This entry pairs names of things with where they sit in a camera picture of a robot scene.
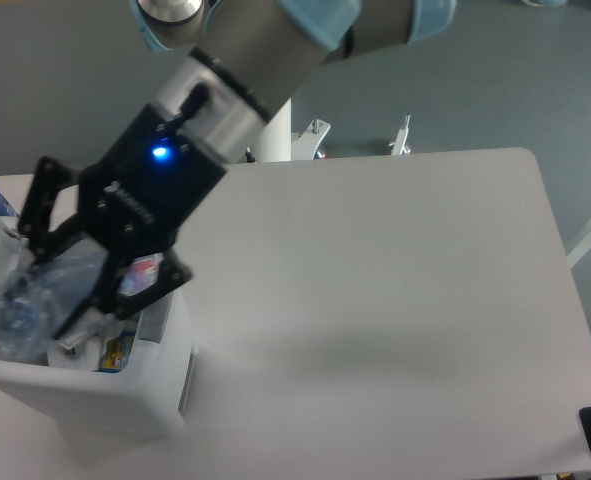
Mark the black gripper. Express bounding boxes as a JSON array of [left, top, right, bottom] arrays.
[[17, 83, 226, 340]]

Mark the crushed clear plastic bottle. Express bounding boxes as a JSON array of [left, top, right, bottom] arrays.
[[0, 249, 108, 363]]

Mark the white paper wrapper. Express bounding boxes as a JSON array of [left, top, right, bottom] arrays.
[[46, 314, 124, 371]]

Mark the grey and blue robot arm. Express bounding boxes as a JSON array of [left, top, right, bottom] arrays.
[[18, 1, 456, 339]]

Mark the white plastic trash can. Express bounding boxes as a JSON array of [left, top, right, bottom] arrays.
[[0, 217, 197, 436]]

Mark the blue yellow snack packet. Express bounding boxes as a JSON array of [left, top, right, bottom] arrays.
[[98, 332, 135, 373]]

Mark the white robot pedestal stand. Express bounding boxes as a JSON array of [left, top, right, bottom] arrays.
[[244, 94, 416, 164]]

